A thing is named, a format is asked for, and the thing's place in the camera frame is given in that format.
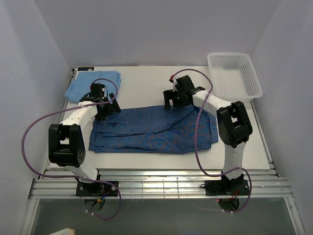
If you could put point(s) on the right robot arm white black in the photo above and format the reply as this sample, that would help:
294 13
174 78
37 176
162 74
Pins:
234 128

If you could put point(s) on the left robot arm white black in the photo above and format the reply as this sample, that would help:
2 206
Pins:
66 146

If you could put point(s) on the folded light blue shirt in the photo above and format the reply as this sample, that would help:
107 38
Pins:
81 84

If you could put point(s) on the wooden block at bottom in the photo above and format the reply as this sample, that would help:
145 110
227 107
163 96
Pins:
66 231

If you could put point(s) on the white plastic perforated basket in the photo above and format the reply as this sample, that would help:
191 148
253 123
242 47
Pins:
234 77

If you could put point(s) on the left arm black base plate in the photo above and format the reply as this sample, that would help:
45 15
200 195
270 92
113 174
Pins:
95 189

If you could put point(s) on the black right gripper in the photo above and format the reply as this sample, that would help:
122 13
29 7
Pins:
168 95

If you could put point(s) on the blue checked long sleeve shirt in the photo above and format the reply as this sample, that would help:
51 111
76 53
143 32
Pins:
155 130

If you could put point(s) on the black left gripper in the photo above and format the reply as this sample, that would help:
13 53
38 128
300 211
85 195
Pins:
113 108

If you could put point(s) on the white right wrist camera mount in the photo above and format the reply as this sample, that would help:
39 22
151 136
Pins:
174 80

